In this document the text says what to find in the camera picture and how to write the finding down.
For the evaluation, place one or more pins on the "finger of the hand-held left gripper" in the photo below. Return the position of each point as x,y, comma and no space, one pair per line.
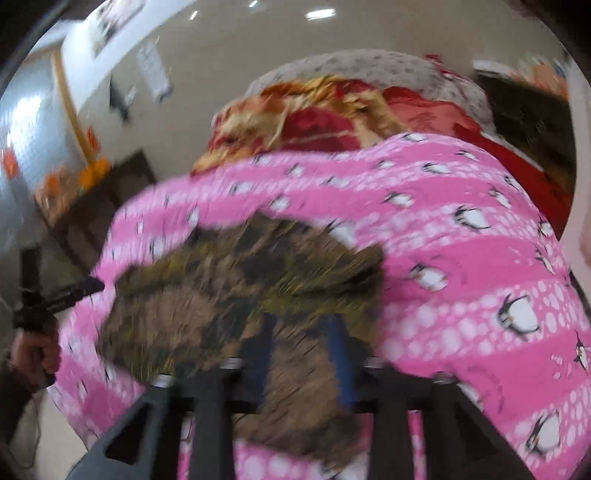
76,293

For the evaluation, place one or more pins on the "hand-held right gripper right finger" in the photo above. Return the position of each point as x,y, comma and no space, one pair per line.
344,364

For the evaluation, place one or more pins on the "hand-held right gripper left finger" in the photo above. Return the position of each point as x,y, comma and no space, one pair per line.
256,364

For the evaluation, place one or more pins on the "brown floral batik shirt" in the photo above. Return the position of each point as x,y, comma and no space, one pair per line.
207,295

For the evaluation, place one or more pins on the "person's left forearm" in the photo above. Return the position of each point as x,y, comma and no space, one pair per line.
14,397

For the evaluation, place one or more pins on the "person's left hand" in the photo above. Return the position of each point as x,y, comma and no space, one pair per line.
34,353

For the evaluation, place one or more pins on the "dark wooden table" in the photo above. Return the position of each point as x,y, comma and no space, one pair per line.
124,177

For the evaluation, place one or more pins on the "window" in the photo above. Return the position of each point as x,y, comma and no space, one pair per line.
37,120

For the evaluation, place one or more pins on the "pink penguin blanket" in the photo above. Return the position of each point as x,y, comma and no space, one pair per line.
438,207

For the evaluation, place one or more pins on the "dark hanging garment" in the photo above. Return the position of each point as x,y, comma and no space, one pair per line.
121,99

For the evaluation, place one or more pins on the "red and yellow floral quilt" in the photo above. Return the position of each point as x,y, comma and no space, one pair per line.
277,110

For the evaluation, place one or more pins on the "red blanket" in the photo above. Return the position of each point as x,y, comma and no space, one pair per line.
429,120

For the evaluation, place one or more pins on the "grey floral pillow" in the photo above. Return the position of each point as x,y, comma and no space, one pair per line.
369,64

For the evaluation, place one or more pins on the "dark carved wooden cabinet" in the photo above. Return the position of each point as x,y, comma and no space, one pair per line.
531,120

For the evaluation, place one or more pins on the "pile of colourful packets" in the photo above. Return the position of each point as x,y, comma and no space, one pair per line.
535,74

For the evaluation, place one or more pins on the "red wall sticker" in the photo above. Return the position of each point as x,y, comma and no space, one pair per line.
93,141

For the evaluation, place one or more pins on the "white wall poster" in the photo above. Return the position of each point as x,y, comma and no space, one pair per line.
154,69

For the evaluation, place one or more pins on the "framed wall picture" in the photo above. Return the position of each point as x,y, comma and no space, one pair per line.
115,23

